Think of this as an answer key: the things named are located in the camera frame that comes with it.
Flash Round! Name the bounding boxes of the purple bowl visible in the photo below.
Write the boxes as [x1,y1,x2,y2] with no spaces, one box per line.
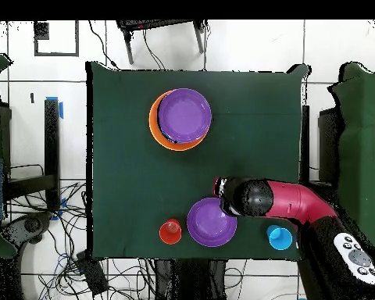
[186,197,238,248]
[157,87,213,145]

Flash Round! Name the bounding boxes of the red cup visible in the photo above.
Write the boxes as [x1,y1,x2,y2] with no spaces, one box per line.
[158,218,183,245]

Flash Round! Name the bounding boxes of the blue cup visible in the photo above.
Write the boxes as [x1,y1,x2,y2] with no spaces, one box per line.
[266,224,294,252]

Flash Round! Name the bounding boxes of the large orange bowl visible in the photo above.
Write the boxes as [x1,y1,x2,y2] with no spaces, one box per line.
[148,90,207,152]

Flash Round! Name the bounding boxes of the dark green tablecloth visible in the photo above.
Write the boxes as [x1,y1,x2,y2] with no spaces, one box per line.
[85,61,310,262]

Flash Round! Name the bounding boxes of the black metal stand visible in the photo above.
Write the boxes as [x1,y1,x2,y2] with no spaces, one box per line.
[116,20,207,65]

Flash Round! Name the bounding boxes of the blue tape strip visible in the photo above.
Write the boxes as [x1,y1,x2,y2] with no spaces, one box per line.
[45,96,64,120]

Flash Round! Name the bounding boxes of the black floor base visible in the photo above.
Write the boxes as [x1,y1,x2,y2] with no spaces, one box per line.
[1,212,52,245]

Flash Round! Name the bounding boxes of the black table frame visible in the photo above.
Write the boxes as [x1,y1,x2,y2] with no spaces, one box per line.
[2,98,61,210]
[317,107,345,185]

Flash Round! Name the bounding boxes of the bundle of cables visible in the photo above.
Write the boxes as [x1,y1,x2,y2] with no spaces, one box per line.
[2,180,157,300]

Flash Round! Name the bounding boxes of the thin black cable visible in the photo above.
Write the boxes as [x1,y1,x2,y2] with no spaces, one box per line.
[87,20,120,70]

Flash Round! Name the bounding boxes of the grey square frame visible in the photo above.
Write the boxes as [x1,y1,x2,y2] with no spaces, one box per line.
[34,20,80,58]

